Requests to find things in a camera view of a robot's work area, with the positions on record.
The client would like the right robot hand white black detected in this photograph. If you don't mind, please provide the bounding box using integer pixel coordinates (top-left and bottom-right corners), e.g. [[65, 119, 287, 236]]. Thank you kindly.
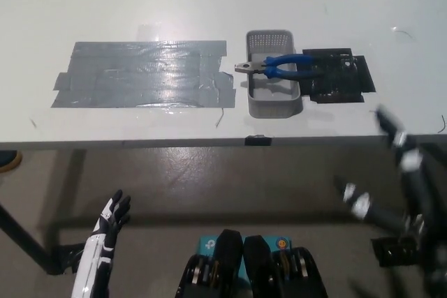
[[333, 104, 447, 298]]

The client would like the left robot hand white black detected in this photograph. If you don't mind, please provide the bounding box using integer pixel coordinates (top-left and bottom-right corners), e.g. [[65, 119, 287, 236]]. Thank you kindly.
[[71, 189, 132, 298]]

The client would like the blue handled plier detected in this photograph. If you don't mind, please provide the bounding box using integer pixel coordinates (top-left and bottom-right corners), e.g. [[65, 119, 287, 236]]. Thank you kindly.
[[234, 54, 324, 81]]

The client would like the teal robot body top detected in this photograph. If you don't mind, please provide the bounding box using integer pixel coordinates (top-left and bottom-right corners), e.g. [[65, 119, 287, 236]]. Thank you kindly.
[[198, 234, 293, 278]]

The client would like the black diagonal table leg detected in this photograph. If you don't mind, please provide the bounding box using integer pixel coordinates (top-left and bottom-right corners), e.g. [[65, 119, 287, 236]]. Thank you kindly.
[[0, 202, 59, 275]]

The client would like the yellow black round object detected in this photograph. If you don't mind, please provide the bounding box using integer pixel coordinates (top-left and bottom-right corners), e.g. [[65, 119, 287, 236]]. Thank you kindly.
[[0, 150, 23, 174]]

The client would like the black tape patch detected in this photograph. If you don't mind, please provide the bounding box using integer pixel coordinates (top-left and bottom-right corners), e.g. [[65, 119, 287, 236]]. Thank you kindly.
[[300, 47, 377, 105]]

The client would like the grey perforated plastic basket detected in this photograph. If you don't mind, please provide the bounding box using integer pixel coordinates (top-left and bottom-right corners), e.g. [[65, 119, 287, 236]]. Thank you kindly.
[[245, 29, 304, 119]]

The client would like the black table foot bracket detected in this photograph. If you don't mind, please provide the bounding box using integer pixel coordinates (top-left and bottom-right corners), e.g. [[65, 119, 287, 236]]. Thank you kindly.
[[371, 236, 420, 268], [52, 241, 88, 275]]

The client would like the grey duct tape patch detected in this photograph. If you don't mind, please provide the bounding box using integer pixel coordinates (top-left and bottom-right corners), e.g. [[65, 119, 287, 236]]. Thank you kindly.
[[50, 40, 237, 110]]

